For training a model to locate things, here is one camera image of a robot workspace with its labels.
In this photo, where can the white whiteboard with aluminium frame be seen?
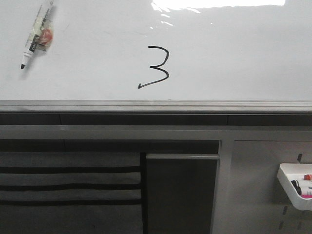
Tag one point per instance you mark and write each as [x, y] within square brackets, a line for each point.
[234, 56]

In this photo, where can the white plastic marker tray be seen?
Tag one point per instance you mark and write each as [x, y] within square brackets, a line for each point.
[291, 171]

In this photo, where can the taped white dry-erase marker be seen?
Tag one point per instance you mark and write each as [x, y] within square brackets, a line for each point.
[36, 32]

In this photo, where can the red capped marker in tray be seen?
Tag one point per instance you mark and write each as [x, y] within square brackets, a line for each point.
[307, 177]

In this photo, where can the grey cabinet with dark panels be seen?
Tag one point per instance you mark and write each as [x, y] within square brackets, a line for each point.
[151, 174]

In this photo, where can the black capped marker in tray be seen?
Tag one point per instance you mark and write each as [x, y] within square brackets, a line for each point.
[298, 184]

